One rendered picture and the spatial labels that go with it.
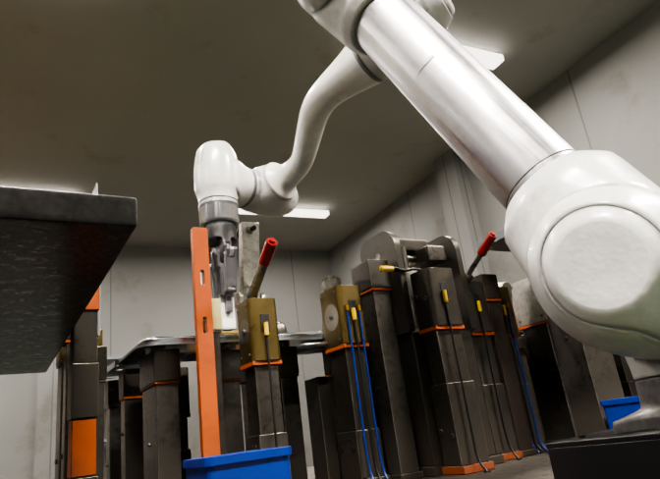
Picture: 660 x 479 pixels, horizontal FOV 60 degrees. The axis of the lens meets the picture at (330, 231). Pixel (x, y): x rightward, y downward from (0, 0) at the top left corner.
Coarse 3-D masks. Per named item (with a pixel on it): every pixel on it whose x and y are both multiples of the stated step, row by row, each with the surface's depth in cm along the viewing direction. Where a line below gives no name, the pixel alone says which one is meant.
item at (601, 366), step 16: (560, 336) 126; (560, 352) 126; (576, 352) 122; (592, 352) 122; (608, 352) 124; (576, 368) 122; (592, 368) 120; (608, 368) 122; (576, 384) 122; (592, 384) 118; (608, 384) 120; (576, 400) 121; (592, 400) 118; (576, 416) 121; (592, 416) 118; (592, 432) 118
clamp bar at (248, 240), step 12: (240, 228) 114; (252, 228) 112; (240, 240) 113; (252, 240) 113; (240, 252) 113; (252, 252) 113; (240, 264) 113; (252, 264) 112; (240, 276) 112; (252, 276) 112; (240, 288) 112
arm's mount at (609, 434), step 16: (608, 432) 75; (640, 432) 65; (656, 432) 62; (560, 448) 72; (576, 448) 70; (592, 448) 68; (608, 448) 66; (624, 448) 64; (640, 448) 63; (656, 448) 61; (560, 464) 72; (576, 464) 70; (592, 464) 68; (608, 464) 66; (624, 464) 64; (640, 464) 63; (656, 464) 61
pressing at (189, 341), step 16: (176, 336) 106; (192, 336) 107; (224, 336) 110; (288, 336) 117; (304, 336) 119; (320, 336) 121; (128, 352) 110; (144, 352) 116; (192, 352) 124; (304, 352) 141; (320, 352) 142
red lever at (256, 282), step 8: (272, 240) 104; (264, 248) 105; (272, 248) 104; (264, 256) 105; (272, 256) 106; (264, 264) 106; (256, 272) 108; (264, 272) 108; (256, 280) 108; (256, 288) 109; (248, 296) 110
